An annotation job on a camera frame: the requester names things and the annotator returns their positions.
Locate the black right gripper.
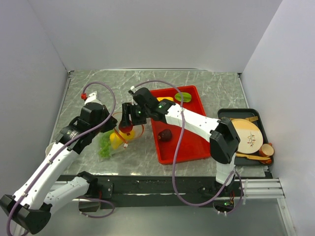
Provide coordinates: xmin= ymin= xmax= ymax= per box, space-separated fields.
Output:
xmin=119 ymin=102 xmax=150 ymax=128

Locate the red strawberry toy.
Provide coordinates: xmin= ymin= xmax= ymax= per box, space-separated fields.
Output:
xmin=119 ymin=121 xmax=133 ymax=134

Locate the yellow pear toy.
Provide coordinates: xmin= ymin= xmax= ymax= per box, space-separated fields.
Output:
xmin=109 ymin=132 xmax=125 ymax=150

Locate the clear zip bag orange zipper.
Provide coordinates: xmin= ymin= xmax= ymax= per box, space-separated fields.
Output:
xmin=98 ymin=125 xmax=145 ymax=161

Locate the green lettuce toy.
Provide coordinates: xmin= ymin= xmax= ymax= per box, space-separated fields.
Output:
xmin=98 ymin=130 xmax=114 ymax=159

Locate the yellow corn toy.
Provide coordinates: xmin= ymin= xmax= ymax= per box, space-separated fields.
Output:
xmin=157 ymin=97 xmax=174 ymax=102

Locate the dark red fruit toy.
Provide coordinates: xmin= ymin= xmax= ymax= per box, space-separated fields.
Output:
xmin=157 ymin=129 xmax=173 ymax=142

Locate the green ridged fruit toy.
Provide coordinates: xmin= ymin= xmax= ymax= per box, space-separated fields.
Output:
xmin=174 ymin=92 xmax=192 ymax=103

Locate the yellow lemon toy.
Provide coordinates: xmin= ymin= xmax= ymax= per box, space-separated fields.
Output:
xmin=119 ymin=130 xmax=136 ymax=143

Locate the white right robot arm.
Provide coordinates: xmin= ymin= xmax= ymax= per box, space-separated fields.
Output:
xmin=119 ymin=87 xmax=240 ymax=196

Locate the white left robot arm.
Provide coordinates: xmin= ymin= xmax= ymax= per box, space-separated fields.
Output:
xmin=0 ymin=99 xmax=117 ymax=236

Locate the red plastic bin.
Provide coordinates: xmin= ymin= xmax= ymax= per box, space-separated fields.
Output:
xmin=151 ymin=85 xmax=210 ymax=165

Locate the dark green mug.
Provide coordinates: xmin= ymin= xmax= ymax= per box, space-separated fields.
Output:
xmin=45 ymin=143 xmax=54 ymax=156

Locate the beige decorated plate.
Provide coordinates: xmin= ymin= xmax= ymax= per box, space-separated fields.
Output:
xmin=232 ymin=118 xmax=263 ymax=154

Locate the golden fork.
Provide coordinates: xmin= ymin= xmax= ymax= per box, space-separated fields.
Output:
xmin=245 ymin=116 xmax=259 ymax=122

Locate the brown small cup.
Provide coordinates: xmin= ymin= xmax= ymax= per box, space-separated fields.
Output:
xmin=258 ymin=144 xmax=275 ymax=157

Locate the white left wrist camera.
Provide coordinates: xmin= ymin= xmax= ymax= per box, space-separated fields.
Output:
xmin=81 ymin=91 xmax=102 ymax=105

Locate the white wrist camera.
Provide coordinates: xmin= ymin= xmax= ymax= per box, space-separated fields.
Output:
xmin=81 ymin=91 xmax=102 ymax=105
xmin=128 ymin=86 xmax=137 ymax=95

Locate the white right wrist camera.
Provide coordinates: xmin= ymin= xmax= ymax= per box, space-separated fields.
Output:
xmin=128 ymin=86 xmax=137 ymax=95

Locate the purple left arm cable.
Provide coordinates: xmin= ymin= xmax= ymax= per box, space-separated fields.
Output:
xmin=5 ymin=81 xmax=117 ymax=236

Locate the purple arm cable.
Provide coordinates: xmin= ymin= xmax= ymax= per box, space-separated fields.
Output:
xmin=131 ymin=80 xmax=244 ymax=214
xmin=5 ymin=81 xmax=117 ymax=236

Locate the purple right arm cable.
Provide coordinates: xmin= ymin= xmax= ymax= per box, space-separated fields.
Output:
xmin=131 ymin=80 xmax=244 ymax=214

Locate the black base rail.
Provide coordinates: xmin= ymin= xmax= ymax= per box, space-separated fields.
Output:
xmin=68 ymin=174 xmax=274 ymax=209

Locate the aluminium extrusion rail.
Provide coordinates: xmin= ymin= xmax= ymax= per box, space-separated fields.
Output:
xmin=211 ymin=178 xmax=286 ymax=200

